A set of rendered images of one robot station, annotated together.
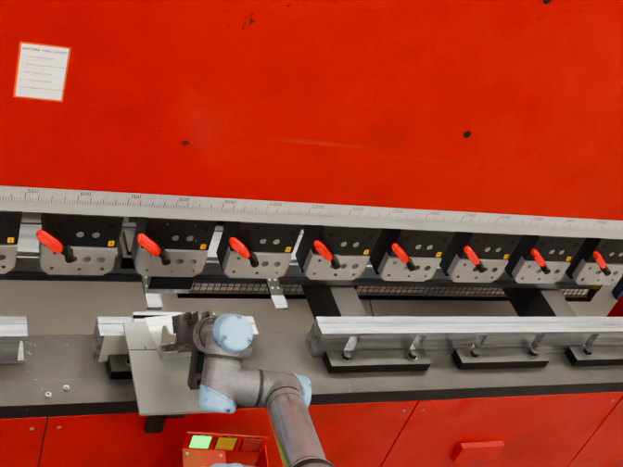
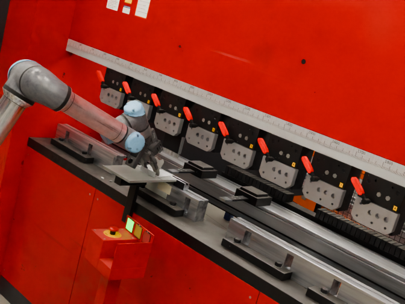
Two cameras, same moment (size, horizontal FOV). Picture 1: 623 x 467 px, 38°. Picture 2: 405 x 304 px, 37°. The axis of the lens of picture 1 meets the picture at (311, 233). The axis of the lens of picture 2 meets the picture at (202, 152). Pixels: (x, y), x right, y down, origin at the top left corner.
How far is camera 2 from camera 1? 2.50 m
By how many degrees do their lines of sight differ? 68
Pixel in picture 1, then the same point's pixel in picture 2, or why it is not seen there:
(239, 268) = (191, 136)
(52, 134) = (141, 35)
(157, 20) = not seen: outside the picture
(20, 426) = (87, 190)
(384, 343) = (266, 249)
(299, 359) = (216, 236)
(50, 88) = (144, 12)
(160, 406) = (112, 169)
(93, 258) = not seen: hidden behind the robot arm
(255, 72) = (207, 9)
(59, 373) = not seen: hidden behind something
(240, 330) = (134, 105)
